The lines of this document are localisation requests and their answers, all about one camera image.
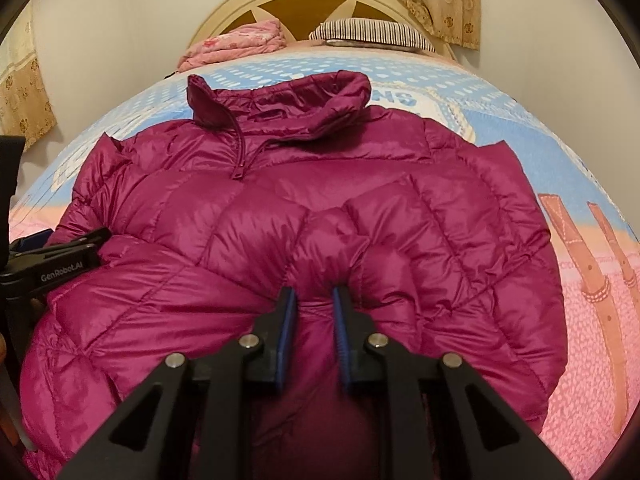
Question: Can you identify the striped pillow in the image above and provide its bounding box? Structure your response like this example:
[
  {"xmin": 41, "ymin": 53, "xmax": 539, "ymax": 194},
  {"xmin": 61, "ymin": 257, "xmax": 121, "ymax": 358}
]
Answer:
[{"xmin": 308, "ymin": 18, "xmax": 435, "ymax": 52}]

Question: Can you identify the cream wooden headboard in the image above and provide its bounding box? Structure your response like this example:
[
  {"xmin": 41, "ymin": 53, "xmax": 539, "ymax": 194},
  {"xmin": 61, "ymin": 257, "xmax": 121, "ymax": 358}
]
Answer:
[{"xmin": 190, "ymin": 0, "xmax": 456, "ymax": 60}]

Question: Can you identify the blue pink printed bedspread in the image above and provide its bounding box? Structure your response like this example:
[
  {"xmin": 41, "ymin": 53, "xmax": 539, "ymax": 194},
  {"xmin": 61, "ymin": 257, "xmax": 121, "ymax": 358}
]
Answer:
[{"xmin": 10, "ymin": 47, "xmax": 639, "ymax": 479}]

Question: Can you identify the magenta puffer jacket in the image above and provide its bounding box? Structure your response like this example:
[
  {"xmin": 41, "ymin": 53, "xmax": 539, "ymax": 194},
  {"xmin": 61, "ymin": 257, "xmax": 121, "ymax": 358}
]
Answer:
[{"xmin": 21, "ymin": 72, "xmax": 567, "ymax": 479}]

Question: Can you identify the beige side curtain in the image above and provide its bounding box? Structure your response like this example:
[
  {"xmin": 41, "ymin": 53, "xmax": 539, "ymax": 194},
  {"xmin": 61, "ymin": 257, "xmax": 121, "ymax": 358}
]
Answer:
[{"xmin": 0, "ymin": 3, "xmax": 58, "ymax": 152}]

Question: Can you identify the folded pink blanket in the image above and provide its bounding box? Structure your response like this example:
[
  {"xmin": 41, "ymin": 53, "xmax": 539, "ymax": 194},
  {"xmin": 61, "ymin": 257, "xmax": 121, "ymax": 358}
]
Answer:
[{"xmin": 176, "ymin": 20, "xmax": 286, "ymax": 73}]

